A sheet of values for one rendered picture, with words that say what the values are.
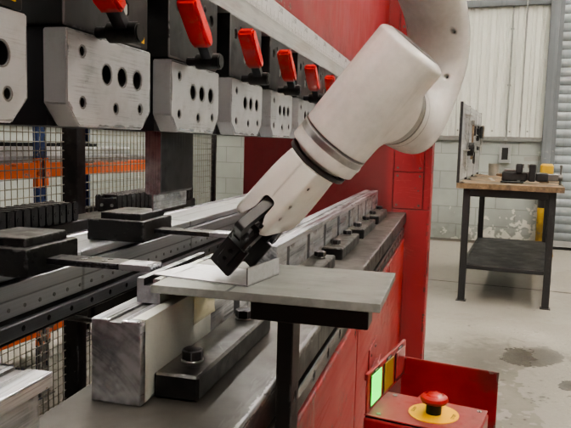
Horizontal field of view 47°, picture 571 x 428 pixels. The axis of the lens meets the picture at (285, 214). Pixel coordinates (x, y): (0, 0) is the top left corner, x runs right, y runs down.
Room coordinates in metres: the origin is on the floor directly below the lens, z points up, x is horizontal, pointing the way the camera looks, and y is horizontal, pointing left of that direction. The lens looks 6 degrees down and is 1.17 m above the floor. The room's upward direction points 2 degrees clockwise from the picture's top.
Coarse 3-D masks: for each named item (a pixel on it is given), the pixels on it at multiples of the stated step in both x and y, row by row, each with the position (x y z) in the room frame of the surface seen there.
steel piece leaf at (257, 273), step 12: (204, 264) 0.87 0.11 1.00; (264, 264) 0.79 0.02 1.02; (276, 264) 0.82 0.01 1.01; (168, 276) 0.79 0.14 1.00; (180, 276) 0.79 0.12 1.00; (192, 276) 0.79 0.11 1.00; (204, 276) 0.79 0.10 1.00; (216, 276) 0.79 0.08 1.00; (228, 276) 0.80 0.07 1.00; (240, 276) 0.80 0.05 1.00; (252, 276) 0.76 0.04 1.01; (264, 276) 0.79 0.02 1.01
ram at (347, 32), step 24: (216, 0) 0.88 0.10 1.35; (240, 0) 0.97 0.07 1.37; (288, 0) 1.24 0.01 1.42; (312, 0) 1.43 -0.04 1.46; (336, 0) 1.71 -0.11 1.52; (360, 0) 2.10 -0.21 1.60; (384, 0) 2.72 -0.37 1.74; (264, 24) 1.09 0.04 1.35; (312, 24) 1.44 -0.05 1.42; (336, 24) 1.72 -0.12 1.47; (360, 24) 2.11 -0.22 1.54; (312, 48) 1.44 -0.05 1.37; (336, 48) 1.73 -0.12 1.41; (360, 48) 2.13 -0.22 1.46; (336, 72) 1.74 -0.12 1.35
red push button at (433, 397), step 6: (426, 396) 0.92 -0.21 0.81; (432, 396) 0.92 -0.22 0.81; (438, 396) 0.92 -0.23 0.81; (444, 396) 0.92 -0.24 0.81; (426, 402) 0.92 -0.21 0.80; (432, 402) 0.91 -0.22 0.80; (438, 402) 0.91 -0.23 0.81; (444, 402) 0.91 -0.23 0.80; (426, 408) 0.93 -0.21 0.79; (432, 408) 0.92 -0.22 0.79; (438, 408) 0.92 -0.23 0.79; (432, 414) 0.92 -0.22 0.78; (438, 414) 0.92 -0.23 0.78
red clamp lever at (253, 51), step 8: (240, 32) 0.90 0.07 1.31; (248, 32) 0.90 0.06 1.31; (240, 40) 0.90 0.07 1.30; (248, 40) 0.90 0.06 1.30; (256, 40) 0.91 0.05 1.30; (248, 48) 0.91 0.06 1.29; (256, 48) 0.91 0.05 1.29; (248, 56) 0.92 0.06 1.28; (256, 56) 0.92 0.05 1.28; (248, 64) 0.94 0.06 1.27; (256, 64) 0.93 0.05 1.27; (256, 72) 0.95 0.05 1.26; (264, 72) 0.96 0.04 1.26; (248, 80) 0.96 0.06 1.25; (256, 80) 0.96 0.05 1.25; (264, 80) 0.96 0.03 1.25
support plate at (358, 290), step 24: (240, 264) 0.89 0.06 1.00; (168, 288) 0.74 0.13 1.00; (192, 288) 0.74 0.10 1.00; (216, 288) 0.74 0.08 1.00; (240, 288) 0.74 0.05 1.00; (264, 288) 0.74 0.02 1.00; (288, 288) 0.75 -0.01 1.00; (312, 288) 0.75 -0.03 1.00; (336, 288) 0.75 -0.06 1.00; (360, 288) 0.76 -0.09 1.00; (384, 288) 0.76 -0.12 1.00
